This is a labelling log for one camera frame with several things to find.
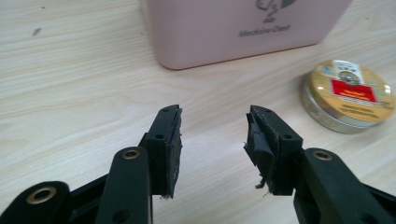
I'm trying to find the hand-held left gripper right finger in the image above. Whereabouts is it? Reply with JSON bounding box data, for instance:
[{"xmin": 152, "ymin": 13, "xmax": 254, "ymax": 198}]
[{"xmin": 243, "ymin": 105, "xmax": 304, "ymax": 198}]

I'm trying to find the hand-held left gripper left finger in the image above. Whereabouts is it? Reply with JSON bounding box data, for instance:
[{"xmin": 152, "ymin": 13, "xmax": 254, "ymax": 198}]
[{"xmin": 138, "ymin": 104, "xmax": 183, "ymax": 199}]

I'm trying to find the round gold tin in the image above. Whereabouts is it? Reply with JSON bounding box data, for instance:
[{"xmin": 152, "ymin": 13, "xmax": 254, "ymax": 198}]
[{"xmin": 299, "ymin": 59, "xmax": 396, "ymax": 134}]

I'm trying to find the pink plastic medicine box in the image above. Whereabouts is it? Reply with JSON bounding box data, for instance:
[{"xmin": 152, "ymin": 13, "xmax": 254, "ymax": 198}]
[{"xmin": 138, "ymin": 0, "xmax": 353, "ymax": 71}]

